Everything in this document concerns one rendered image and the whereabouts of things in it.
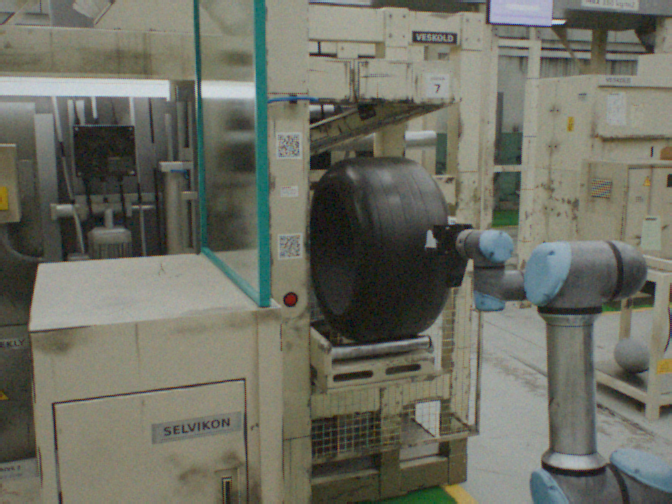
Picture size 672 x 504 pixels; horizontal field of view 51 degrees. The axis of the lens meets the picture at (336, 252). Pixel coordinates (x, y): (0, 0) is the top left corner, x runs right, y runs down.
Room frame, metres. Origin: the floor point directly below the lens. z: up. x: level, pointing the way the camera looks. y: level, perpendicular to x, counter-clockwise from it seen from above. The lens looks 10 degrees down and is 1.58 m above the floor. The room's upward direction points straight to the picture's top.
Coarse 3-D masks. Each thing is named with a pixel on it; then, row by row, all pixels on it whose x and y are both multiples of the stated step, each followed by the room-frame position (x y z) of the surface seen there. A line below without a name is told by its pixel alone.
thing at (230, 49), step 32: (224, 0) 1.38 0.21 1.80; (256, 0) 1.15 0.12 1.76; (224, 32) 1.39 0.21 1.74; (256, 32) 1.15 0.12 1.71; (224, 64) 1.39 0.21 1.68; (256, 64) 1.15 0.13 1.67; (224, 96) 1.40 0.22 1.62; (256, 96) 1.15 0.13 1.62; (224, 128) 1.41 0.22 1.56; (256, 128) 1.15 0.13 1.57; (224, 160) 1.42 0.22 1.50; (256, 160) 1.15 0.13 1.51; (224, 192) 1.43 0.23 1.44; (256, 192) 1.16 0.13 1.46; (224, 224) 1.43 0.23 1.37; (256, 224) 1.19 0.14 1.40; (224, 256) 1.44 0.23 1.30; (256, 256) 1.19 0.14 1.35; (256, 288) 1.20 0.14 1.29
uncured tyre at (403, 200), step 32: (352, 160) 2.15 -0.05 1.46; (384, 160) 2.15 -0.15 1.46; (320, 192) 2.25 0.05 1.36; (352, 192) 2.02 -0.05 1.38; (384, 192) 2.00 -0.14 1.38; (416, 192) 2.03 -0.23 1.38; (320, 224) 2.42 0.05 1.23; (352, 224) 2.00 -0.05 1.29; (384, 224) 1.94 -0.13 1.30; (416, 224) 1.97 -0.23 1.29; (320, 256) 2.42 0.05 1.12; (352, 256) 2.47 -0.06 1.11; (384, 256) 1.92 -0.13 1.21; (416, 256) 1.95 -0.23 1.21; (448, 256) 1.99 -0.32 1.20; (320, 288) 2.29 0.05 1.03; (352, 288) 2.41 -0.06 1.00; (384, 288) 1.92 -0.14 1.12; (416, 288) 1.95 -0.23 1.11; (448, 288) 2.01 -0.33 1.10; (352, 320) 2.01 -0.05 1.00; (384, 320) 1.97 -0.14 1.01; (416, 320) 2.02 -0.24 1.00
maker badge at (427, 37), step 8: (416, 32) 2.81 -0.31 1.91; (424, 32) 2.82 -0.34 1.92; (432, 32) 2.83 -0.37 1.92; (440, 32) 2.84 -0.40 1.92; (448, 32) 2.86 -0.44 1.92; (416, 40) 2.81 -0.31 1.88; (424, 40) 2.82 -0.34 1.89; (432, 40) 2.83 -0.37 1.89; (440, 40) 2.84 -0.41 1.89; (448, 40) 2.86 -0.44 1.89; (456, 40) 2.87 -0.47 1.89
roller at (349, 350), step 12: (408, 336) 2.10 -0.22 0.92; (420, 336) 2.11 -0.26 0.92; (336, 348) 2.00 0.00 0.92; (348, 348) 2.01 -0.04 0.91; (360, 348) 2.02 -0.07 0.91; (372, 348) 2.04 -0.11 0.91; (384, 348) 2.05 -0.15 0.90; (396, 348) 2.06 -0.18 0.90; (408, 348) 2.08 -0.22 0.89; (420, 348) 2.10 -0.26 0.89
